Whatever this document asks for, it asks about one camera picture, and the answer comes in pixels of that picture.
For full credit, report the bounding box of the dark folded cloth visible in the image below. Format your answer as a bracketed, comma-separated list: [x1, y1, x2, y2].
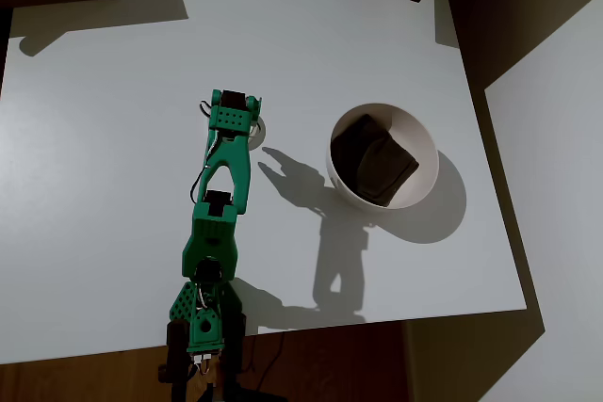
[330, 113, 420, 209]

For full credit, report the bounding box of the thin black floor cable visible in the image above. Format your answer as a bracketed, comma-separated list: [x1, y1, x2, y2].
[242, 331, 286, 378]

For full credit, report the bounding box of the cream masking tape roll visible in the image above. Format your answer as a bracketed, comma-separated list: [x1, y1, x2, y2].
[249, 115, 269, 150]

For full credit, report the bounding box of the white round bowl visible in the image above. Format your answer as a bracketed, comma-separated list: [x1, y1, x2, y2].
[325, 103, 440, 211]

